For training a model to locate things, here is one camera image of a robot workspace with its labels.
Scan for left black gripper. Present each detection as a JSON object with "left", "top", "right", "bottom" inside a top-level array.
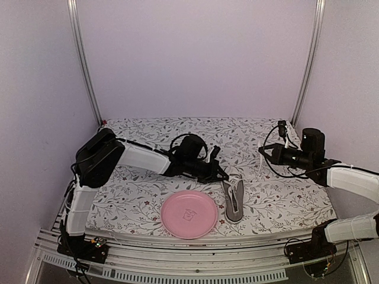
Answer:
[{"left": 185, "top": 157, "right": 229, "bottom": 184}]

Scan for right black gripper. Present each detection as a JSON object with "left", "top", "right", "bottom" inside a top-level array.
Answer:
[{"left": 259, "top": 143, "right": 313, "bottom": 170}]

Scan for grey canvas sneaker white laces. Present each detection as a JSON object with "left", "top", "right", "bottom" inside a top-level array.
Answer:
[{"left": 221, "top": 173, "right": 245, "bottom": 223}]

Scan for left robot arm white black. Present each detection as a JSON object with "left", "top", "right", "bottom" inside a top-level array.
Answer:
[{"left": 62, "top": 128, "right": 229, "bottom": 257}]

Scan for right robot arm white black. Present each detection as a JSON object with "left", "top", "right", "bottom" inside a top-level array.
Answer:
[{"left": 258, "top": 125, "right": 378, "bottom": 258}]

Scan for floral patterned table mat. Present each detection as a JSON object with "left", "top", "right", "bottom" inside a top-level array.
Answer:
[{"left": 60, "top": 117, "right": 337, "bottom": 237}]

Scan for pink round plate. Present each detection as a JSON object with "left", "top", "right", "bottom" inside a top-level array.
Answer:
[{"left": 160, "top": 191, "right": 218, "bottom": 240}]

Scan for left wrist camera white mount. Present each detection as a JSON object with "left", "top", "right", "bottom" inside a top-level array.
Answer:
[{"left": 206, "top": 146, "right": 220, "bottom": 163}]

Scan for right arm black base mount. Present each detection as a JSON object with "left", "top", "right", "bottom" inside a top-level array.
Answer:
[{"left": 284, "top": 233, "right": 337, "bottom": 264}]

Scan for front aluminium rail frame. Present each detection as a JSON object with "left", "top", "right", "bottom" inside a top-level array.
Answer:
[{"left": 25, "top": 227, "right": 374, "bottom": 283}]

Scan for right aluminium frame post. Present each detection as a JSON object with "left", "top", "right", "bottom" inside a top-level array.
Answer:
[{"left": 290, "top": 0, "right": 326, "bottom": 128}]

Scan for aluminium frame post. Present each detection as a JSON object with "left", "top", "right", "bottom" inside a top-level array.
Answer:
[
  {"left": 290, "top": 0, "right": 326, "bottom": 128},
  {"left": 67, "top": 0, "right": 102, "bottom": 127}
]

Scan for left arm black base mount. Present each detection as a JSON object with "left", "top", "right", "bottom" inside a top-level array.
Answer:
[{"left": 57, "top": 236, "right": 109, "bottom": 264}]

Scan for left aluminium frame post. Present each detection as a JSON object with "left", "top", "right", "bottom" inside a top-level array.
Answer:
[{"left": 67, "top": 0, "right": 102, "bottom": 127}]

